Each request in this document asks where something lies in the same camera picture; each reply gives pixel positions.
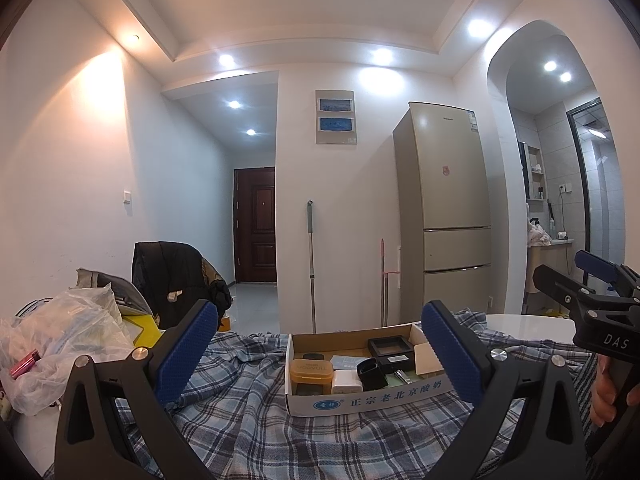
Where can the yellow bag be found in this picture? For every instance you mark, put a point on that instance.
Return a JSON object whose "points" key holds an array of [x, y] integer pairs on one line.
{"points": [[145, 330]]}

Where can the dark red door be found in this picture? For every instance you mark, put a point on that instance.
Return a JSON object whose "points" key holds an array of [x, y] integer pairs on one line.
{"points": [[255, 225]]}

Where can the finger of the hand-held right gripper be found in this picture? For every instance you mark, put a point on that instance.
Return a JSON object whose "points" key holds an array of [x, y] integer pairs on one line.
{"points": [[550, 280], [595, 264]]}

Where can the white flat box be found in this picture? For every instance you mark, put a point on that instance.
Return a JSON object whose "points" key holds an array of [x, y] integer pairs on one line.
{"points": [[427, 357]]}

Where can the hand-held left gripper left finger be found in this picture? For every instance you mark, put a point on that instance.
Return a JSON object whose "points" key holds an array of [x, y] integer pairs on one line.
{"points": [[187, 350]]}

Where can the black framed glass door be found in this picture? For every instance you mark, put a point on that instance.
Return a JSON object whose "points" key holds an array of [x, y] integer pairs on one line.
{"points": [[595, 185]]}

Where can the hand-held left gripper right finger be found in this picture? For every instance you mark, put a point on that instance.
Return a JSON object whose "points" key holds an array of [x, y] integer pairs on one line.
{"points": [[450, 355]]}

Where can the grey mop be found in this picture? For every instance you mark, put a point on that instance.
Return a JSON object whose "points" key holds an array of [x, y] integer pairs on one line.
{"points": [[311, 260]]}

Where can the beige refrigerator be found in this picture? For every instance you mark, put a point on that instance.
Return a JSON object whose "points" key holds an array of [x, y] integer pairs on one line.
{"points": [[445, 210]]}

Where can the orange case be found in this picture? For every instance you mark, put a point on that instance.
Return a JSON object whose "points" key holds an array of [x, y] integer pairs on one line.
{"points": [[310, 370]]}

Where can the black remote control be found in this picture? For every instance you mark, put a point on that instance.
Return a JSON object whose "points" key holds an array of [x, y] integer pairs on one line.
{"points": [[313, 357]]}

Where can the grey backpack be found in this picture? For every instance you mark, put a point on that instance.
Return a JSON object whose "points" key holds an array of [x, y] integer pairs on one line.
{"points": [[125, 295]]}

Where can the black jacket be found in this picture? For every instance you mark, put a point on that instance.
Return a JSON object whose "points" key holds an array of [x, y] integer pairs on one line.
{"points": [[165, 270]]}

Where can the cardboard box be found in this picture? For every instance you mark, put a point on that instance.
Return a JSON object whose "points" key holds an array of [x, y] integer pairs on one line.
{"points": [[350, 402]]}

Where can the person's right hand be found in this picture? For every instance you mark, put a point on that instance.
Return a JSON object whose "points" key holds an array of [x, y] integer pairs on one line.
{"points": [[606, 390]]}

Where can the silver nail clipper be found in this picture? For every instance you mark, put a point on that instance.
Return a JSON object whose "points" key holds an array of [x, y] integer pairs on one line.
{"points": [[401, 376]]}

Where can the wall niche shelf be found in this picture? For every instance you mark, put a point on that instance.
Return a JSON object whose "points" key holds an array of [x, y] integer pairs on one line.
{"points": [[536, 172]]}

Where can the white charger block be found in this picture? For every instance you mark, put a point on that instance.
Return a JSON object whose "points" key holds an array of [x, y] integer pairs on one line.
{"points": [[346, 382]]}

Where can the red lighter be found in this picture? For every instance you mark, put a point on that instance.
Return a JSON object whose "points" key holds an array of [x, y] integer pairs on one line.
{"points": [[25, 364]]}

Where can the red broom and dustpan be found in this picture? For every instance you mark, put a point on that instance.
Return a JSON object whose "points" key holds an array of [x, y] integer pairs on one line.
{"points": [[392, 273]]}

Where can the grey electrical panel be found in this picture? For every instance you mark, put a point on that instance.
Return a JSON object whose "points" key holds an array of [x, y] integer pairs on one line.
{"points": [[336, 117]]}

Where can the small orange carton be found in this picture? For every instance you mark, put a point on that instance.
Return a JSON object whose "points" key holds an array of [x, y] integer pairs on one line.
{"points": [[226, 322]]}

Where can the blue plaid shirt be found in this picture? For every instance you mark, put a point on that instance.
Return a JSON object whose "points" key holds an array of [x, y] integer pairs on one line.
{"points": [[250, 435]]}

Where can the pink cloth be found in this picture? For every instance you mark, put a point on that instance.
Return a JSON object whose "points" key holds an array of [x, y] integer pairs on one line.
{"points": [[537, 234]]}

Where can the clear plastic bag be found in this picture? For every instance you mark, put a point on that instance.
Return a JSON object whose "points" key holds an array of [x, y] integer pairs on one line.
{"points": [[65, 340]]}

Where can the grey printed packet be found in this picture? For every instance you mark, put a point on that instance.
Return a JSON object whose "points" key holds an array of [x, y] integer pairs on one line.
{"points": [[342, 361]]}

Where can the small black box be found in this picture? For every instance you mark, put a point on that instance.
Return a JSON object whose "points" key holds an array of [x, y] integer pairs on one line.
{"points": [[372, 377]]}

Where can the brown chair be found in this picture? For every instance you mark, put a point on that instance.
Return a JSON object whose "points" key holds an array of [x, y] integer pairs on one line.
{"points": [[209, 272]]}

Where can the black square frame box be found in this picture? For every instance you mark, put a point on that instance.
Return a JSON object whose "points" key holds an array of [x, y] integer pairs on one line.
{"points": [[372, 344]]}

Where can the beige vanity cabinet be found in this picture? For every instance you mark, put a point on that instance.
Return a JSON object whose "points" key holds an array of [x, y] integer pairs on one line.
{"points": [[550, 255]]}

